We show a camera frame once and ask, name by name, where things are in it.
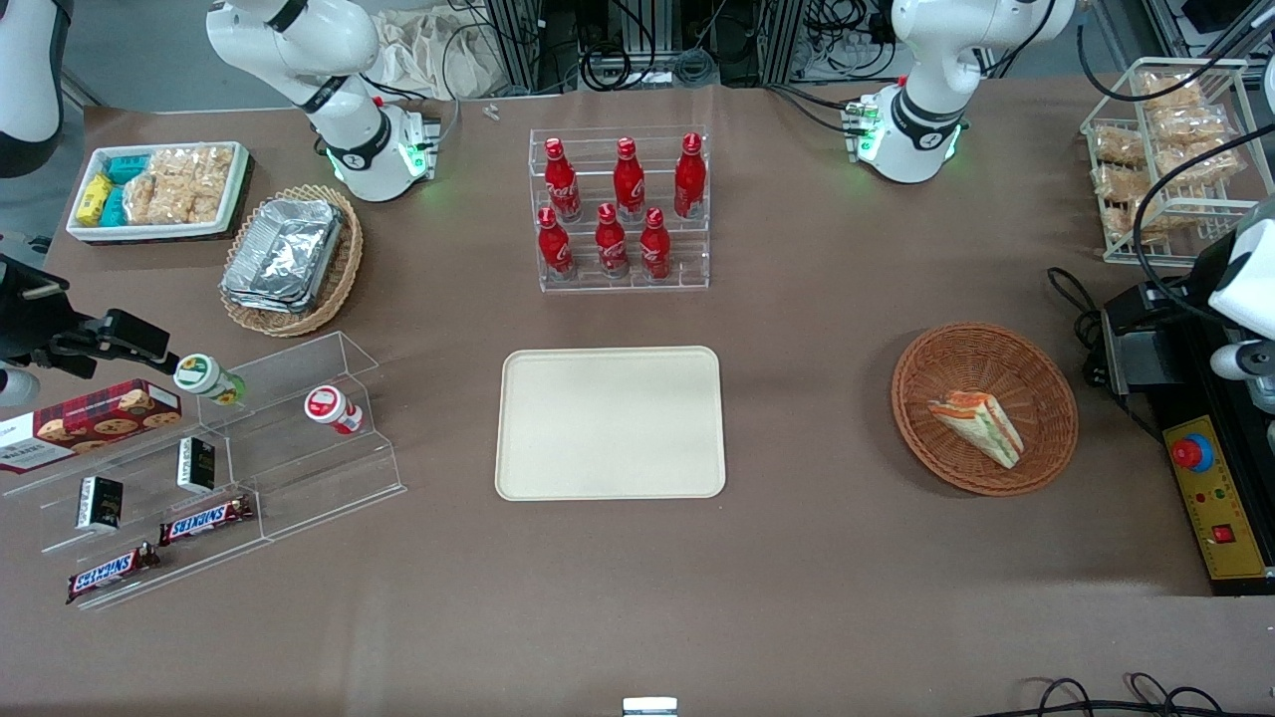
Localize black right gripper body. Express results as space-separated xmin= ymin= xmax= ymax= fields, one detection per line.
xmin=0 ymin=254 xmax=74 ymax=365

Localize triangular sandwich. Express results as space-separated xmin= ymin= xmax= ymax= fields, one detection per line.
xmin=927 ymin=389 xmax=1026 ymax=470

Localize white rectangular snack tray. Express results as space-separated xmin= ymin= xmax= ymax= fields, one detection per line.
xmin=65 ymin=140 xmax=251 ymax=244

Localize light oval wicker basket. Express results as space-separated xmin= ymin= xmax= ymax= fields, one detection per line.
xmin=218 ymin=183 xmax=366 ymax=339

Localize beige plastic tray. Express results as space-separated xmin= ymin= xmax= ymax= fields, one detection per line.
xmin=494 ymin=345 xmax=728 ymax=502

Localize brown wicker basket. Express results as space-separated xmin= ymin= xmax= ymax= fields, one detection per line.
xmin=891 ymin=321 xmax=1081 ymax=498

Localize green lid yogurt bottle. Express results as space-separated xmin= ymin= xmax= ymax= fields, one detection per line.
xmin=173 ymin=354 xmax=247 ymax=407

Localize red cookie box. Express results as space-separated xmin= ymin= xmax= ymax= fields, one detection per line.
xmin=0 ymin=378 xmax=184 ymax=476

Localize clear rice cracker bag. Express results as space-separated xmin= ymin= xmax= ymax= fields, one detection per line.
xmin=149 ymin=145 xmax=236 ymax=190
xmin=123 ymin=173 xmax=226 ymax=227

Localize yellow snack pack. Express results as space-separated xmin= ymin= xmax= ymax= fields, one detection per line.
xmin=77 ymin=173 xmax=117 ymax=227

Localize small black box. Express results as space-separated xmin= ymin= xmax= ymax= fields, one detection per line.
xmin=176 ymin=436 xmax=217 ymax=496
xmin=76 ymin=475 xmax=125 ymax=532

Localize stacked foil containers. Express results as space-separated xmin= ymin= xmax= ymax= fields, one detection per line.
xmin=221 ymin=197 xmax=346 ymax=315

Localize Snickers chocolate bar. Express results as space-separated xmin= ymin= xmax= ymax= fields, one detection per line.
xmin=66 ymin=543 xmax=162 ymax=605
xmin=158 ymin=495 xmax=256 ymax=548

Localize clear acrylic stepped shelf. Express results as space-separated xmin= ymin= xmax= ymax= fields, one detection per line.
xmin=0 ymin=331 xmax=408 ymax=611

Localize red lid yogurt bottle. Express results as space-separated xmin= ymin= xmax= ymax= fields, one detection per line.
xmin=304 ymin=384 xmax=366 ymax=436

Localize beige cloth bag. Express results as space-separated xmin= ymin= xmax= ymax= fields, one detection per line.
xmin=371 ymin=8 xmax=521 ymax=102

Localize red cola bottle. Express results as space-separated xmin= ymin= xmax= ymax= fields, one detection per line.
xmin=638 ymin=207 xmax=672 ymax=283
xmin=612 ymin=137 xmax=646 ymax=223
xmin=673 ymin=132 xmax=708 ymax=221
xmin=543 ymin=137 xmax=583 ymax=223
xmin=537 ymin=207 xmax=578 ymax=281
xmin=595 ymin=203 xmax=632 ymax=281

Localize clear acrylic bottle rack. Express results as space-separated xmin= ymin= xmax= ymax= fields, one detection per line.
xmin=527 ymin=125 xmax=712 ymax=294

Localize clear snack bag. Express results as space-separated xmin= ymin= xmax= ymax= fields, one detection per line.
xmin=1092 ymin=163 xmax=1148 ymax=201
xmin=1104 ymin=197 xmax=1168 ymax=246
xmin=1140 ymin=71 xmax=1203 ymax=111
xmin=1149 ymin=104 xmax=1233 ymax=147
xmin=1093 ymin=124 xmax=1148 ymax=166
xmin=1159 ymin=139 xmax=1243 ymax=188

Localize black box with grey plate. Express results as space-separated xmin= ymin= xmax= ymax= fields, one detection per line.
xmin=1100 ymin=281 xmax=1212 ymax=400

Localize black yellow control box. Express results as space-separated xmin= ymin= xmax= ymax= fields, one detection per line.
xmin=1146 ymin=319 xmax=1275 ymax=598

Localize black coiled cable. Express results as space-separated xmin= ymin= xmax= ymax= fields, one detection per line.
xmin=581 ymin=42 xmax=640 ymax=93

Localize grey coiled cable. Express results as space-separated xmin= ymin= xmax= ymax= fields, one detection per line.
xmin=671 ymin=47 xmax=719 ymax=88

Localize black table cable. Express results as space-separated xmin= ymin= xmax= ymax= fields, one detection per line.
xmin=1045 ymin=266 xmax=1109 ymax=391

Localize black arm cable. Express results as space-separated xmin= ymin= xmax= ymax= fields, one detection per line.
xmin=1078 ymin=0 xmax=1275 ymax=292

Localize black floor cables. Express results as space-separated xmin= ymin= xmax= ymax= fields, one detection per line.
xmin=981 ymin=673 xmax=1275 ymax=717

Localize white wire rack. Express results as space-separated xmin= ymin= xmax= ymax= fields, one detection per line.
xmin=1080 ymin=57 xmax=1275 ymax=267

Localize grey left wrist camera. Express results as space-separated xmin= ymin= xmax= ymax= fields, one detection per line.
xmin=1211 ymin=340 xmax=1275 ymax=382

